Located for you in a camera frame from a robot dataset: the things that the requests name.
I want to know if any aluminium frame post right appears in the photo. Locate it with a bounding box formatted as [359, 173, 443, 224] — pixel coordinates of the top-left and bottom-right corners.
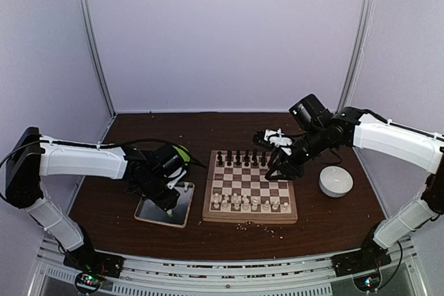
[336, 0, 375, 111]

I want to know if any white chess pieces pile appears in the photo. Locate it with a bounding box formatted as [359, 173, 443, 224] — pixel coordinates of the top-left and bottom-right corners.
[167, 182, 194, 216]

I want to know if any white bowl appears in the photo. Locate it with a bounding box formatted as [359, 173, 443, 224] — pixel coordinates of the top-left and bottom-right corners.
[318, 166, 354, 198]

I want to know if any green plate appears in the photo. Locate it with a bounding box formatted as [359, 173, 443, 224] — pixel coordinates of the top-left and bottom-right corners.
[174, 146, 191, 165]

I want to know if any wooden chess board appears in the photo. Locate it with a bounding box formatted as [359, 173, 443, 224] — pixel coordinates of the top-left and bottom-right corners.
[203, 150, 298, 224]

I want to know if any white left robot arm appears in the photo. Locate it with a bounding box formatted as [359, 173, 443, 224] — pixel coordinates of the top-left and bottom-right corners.
[1, 127, 197, 272]

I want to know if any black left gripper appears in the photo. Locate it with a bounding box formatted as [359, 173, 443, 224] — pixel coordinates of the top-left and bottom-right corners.
[140, 173, 180, 211]

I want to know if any white chess king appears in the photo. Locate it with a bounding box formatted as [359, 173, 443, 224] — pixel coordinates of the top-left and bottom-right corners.
[250, 197, 260, 211]

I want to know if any white chess queen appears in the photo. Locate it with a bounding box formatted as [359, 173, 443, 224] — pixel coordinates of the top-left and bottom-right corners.
[241, 196, 250, 211]

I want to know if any aluminium frame post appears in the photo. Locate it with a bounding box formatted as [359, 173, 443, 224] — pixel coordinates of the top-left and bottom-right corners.
[79, 0, 117, 118]
[336, 0, 375, 111]

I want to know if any white chess knight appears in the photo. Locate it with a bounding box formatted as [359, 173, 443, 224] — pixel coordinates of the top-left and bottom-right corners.
[221, 200, 229, 211]

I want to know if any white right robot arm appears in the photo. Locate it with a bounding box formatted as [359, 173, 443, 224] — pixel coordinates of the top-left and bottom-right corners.
[253, 94, 443, 271]

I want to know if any black chess pieces row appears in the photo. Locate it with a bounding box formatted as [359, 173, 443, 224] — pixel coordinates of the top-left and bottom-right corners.
[214, 150, 271, 168]

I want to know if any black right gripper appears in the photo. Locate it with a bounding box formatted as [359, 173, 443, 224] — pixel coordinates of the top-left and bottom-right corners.
[265, 125, 329, 180]

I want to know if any aluminium frame post left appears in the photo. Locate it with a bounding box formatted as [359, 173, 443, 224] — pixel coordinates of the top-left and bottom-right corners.
[79, 0, 117, 118]

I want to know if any metal tray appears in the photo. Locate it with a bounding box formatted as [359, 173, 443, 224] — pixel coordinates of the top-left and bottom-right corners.
[134, 182, 195, 228]

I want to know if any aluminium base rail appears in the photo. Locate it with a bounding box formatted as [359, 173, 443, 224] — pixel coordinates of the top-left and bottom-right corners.
[25, 238, 429, 295]

